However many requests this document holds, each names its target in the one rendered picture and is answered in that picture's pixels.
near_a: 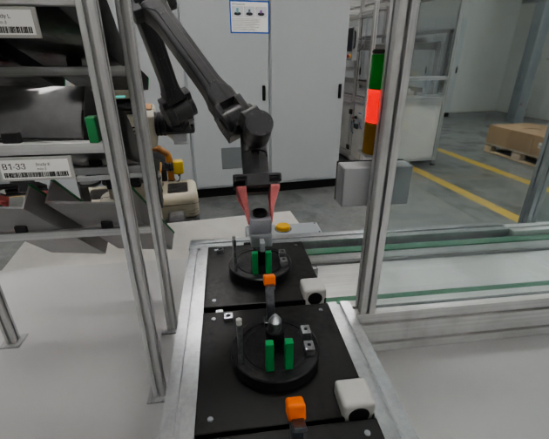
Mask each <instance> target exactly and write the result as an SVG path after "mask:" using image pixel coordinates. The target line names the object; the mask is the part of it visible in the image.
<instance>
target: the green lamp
mask: <svg viewBox="0 0 549 439"><path fill-rule="evenodd" d="M383 61H384V54H372V55H371V64H370V73H369V89H372V90H381V83H382V76H383Z"/></svg>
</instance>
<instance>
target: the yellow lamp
mask: <svg viewBox="0 0 549 439"><path fill-rule="evenodd" d="M375 136H376V124H372V123H368V122H366V121H365V123H364V132H363V148H362V152H364V153H366V154H369V155H373V151H374V144H375Z"/></svg>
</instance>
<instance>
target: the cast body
mask: <svg viewBox="0 0 549 439"><path fill-rule="evenodd" d="M249 218H250V225H248V226H249V238H250V243H251V247H259V248H260V251H261V252H265V247H271V246H272V233H271V231H272V220H271V217H270V213H269V211H267V210H266V209H264V208H255V209H254V210H253V211H252V212H249Z"/></svg>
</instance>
